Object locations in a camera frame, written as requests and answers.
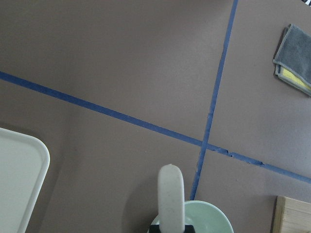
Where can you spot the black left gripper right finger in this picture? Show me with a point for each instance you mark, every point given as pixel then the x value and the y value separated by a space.
pixel 189 229

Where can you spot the wooden cutting board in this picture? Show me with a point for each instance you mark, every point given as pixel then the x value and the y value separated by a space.
pixel 292 216

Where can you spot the light green bowl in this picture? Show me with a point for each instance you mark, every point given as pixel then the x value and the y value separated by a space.
pixel 205 217

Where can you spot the white plastic spoon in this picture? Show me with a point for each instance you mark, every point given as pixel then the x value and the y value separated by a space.
pixel 170 194

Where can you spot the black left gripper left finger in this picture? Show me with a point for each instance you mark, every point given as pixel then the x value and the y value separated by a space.
pixel 154 229

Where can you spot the white rectangular tray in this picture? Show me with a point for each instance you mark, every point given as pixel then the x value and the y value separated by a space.
pixel 24 162

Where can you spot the grey folded cloth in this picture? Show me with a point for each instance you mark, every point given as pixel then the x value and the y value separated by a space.
pixel 293 59

